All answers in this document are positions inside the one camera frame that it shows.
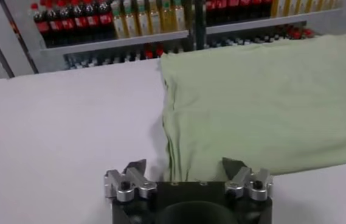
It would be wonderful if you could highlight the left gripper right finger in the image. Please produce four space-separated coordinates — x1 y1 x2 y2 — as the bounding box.
222 157 274 201

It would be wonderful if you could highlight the light green polo shirt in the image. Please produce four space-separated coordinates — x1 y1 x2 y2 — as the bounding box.
159 33 346 183

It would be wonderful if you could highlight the open beverage cooler cabinet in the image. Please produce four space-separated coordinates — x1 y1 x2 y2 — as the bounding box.
0 0 346 75

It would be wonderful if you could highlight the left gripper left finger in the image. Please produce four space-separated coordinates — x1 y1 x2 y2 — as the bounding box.
104 158 158 202

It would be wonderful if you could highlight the white cooler shelf board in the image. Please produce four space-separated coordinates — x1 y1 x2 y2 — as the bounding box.
40 30 190 55
206 8 344 35

